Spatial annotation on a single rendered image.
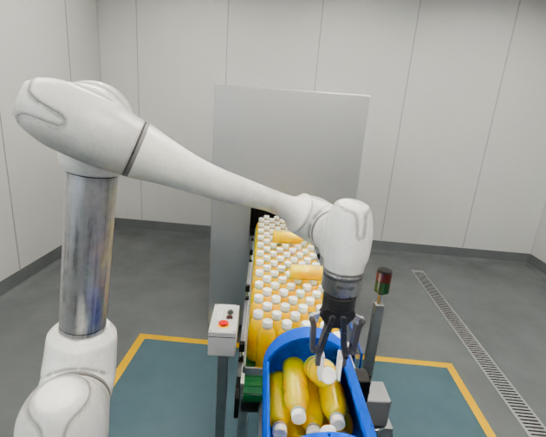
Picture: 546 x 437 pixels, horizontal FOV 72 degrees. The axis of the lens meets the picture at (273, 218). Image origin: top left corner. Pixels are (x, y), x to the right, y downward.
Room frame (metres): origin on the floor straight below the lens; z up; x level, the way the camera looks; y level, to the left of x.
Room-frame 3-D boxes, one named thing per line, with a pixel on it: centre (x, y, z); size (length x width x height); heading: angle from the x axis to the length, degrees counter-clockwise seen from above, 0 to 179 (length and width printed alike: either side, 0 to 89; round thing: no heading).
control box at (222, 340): (1.27, 0.15, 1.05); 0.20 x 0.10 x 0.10; 2
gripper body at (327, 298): (0.79, -0.17, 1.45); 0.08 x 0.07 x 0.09; 92
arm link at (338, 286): (0.79, -0.17, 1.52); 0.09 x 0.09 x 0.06
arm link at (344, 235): (0.80, -0.16, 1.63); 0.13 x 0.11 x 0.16; 19
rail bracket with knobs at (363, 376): (1.13, -0.34, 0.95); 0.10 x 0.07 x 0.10; 92
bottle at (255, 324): (1.32, 0.03, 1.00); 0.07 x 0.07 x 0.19
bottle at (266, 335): (1.26, -0.01, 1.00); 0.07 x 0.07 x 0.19
